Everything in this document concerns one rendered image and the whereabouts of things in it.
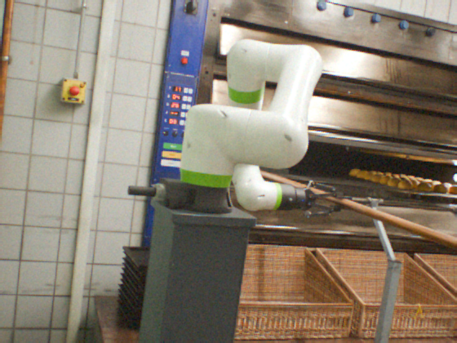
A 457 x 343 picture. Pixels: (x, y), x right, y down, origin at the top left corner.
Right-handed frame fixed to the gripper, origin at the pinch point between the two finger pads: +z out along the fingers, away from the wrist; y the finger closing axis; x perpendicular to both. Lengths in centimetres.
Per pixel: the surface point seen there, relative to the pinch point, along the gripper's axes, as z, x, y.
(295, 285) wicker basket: 21, -61, 52
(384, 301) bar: 35, -10, 41
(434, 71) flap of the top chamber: 90, -70, -65
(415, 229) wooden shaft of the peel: -1.1, 41.4, 0.0
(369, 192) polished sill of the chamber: 60, -68, 3
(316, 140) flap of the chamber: 16, -54, -21
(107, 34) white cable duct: -82, -69, -53
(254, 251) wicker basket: -2, -66, 37
